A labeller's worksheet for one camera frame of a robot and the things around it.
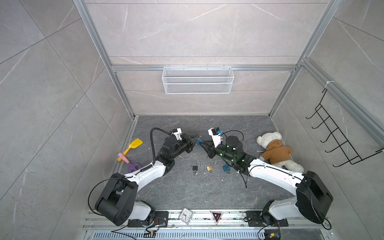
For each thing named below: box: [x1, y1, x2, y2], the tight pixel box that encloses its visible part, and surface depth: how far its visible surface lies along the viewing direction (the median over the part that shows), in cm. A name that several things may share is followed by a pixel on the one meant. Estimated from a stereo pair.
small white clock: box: [178, 207, 194, 225], surface depth 75 cm
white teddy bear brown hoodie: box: [256, 132, 305, 173], surface depth 94 cm
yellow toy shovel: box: [117, 138, 143, 162], surface depth 103 cm
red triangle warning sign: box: [209, 210, 224, 225], surface depth 76 cm
